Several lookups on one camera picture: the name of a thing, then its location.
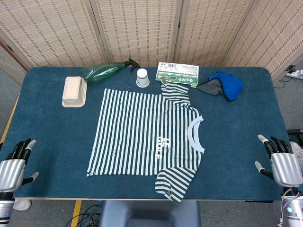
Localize beige plastic lidded container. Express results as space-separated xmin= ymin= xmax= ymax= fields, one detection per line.
xmin=62 ymin=76 xmax=88 ymax=108

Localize woven folding screen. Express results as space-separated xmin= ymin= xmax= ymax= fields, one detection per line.
xmin=0 ymin=0 xmax=303 ymax=86

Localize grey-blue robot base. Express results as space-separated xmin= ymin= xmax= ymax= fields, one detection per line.
xmin=98 ymin=200 xmax=201 ymax=227

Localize green plastic spray bottle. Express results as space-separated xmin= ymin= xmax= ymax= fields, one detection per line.
xmin=81 ymin=58 xmax=140 ymax=84

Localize blue table mat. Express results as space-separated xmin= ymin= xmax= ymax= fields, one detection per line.
xmin=0 ymin=66 xmax=303 ymax=201

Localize white paper cup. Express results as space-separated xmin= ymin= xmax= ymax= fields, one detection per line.
xmin=136 ymin=68 xmax=151 ymax=88

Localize white sneaker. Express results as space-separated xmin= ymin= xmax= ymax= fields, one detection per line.
xmin=290 ymin=141 xmax=303 ymax=164
xmin=13 ymin=200 xmax=32 ymax=211

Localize floor cables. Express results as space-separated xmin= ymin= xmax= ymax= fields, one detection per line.
xmin=63 ymin=204 xmax=104 ymax=227

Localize white power strip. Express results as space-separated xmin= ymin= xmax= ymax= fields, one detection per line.
xmin=285 ymin=63 xmax=303 ymax=80

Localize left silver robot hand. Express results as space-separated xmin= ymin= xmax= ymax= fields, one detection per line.
xmin=0 ymin=138 xmax=40 ymax=193

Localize black floor device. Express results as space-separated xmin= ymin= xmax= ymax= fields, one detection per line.
xmin=287 ymin=129 xmax=303 ymax=142

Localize green white flat carton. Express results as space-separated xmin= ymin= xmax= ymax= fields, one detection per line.
xmin=155 ymin=61 xmax=200 ymax=88

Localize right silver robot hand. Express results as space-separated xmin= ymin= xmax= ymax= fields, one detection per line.
xmin=254 ymin=134 xmax=303 ymax=189

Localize blue grey cloth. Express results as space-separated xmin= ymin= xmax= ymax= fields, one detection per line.
xmin=196 ymin=71 xmax=245 ymax=102

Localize green white striped t-shirt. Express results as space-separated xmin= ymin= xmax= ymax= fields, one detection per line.
xmin=85 ymin=82 xmax=205 ymax=205

